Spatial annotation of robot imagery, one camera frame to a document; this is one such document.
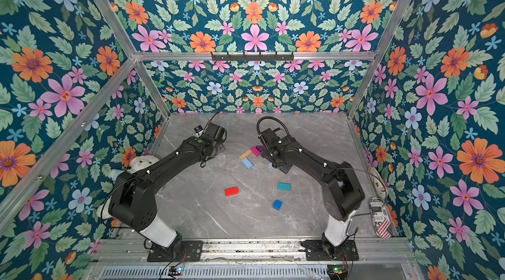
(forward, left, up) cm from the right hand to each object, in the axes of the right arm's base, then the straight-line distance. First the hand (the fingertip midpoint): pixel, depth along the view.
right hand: (272, 159), depth 90 cm
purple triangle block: (+11, +7, -7) cm, 15 cm away
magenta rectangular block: (+10, +9, -8) cm, 16 cm away
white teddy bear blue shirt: (-5, +61, +3) cm, 61 cm away
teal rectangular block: (-9, -6, -9) cm, 14 cm away
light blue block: (+3, +14, -8) cm, 16 cm away
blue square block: (-17, -3, -10) cm, 20 cm away
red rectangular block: (-13, +18, -7) cm, 24 cm away
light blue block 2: (+2, +1, -8) cm, 8 cm away
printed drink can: (-22, -44, -7) cm, 50 cm away
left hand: (+4, +25, +4) cm, 25 cm away
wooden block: (+8, +14, -8) cm, 18 cm away
